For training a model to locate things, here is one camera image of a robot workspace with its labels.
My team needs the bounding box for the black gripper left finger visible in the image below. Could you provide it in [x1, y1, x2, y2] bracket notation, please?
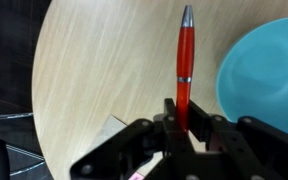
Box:
[69, 98, 195, 180]

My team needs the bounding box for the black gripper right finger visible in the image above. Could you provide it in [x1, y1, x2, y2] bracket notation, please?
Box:
[187, 99, 288, 180]

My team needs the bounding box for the red pen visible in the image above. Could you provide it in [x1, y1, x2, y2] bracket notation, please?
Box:
[175, 4, 196, 132]

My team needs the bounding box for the pink packet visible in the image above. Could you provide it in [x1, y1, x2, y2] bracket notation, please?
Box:
[128, 172, 142, 180]

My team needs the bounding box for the blue round plate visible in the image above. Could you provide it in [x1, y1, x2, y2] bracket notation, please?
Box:
[215, 16, 288, 137]

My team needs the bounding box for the silver metal frame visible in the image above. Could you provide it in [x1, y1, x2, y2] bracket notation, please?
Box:
[0, 112, 47, 178]

